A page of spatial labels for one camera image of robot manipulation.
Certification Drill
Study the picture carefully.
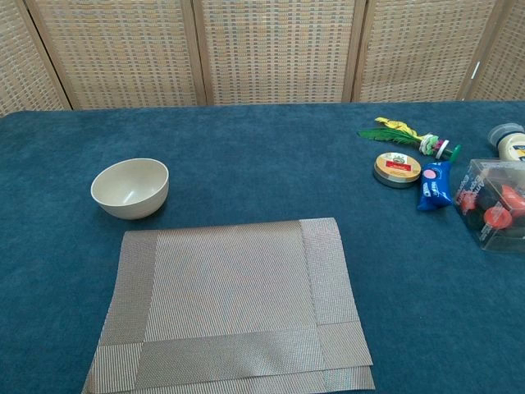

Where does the blue cookie packet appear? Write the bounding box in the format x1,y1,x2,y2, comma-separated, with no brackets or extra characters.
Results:
417,160,454,213

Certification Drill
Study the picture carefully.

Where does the blue table cloth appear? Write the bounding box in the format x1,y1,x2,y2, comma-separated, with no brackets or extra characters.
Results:
0,100,525,394

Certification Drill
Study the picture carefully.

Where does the woven wooden folding screen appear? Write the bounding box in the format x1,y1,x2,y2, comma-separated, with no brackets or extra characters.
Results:
0,0,525,118

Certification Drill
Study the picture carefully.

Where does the colourful feather shuttlecock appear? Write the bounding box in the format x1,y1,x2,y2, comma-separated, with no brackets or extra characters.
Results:
358,117,463,161

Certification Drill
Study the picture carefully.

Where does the clear box with red toys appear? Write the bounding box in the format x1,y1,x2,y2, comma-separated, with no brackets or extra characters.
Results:
454,158,525,252

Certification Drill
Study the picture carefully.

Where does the mayonnaise squeeze bottle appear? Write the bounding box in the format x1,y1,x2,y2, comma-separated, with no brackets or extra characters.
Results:
486,121,525,161

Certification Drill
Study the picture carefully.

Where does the white bowl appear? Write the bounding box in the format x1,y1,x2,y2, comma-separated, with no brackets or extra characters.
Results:
90,158,170,221

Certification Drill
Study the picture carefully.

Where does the beige woven placemat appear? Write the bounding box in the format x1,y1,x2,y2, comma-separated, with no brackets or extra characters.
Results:
81,218,376,394

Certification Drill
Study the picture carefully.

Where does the round yellow tin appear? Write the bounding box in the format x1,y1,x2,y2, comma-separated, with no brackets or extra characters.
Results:
372,151,422,190

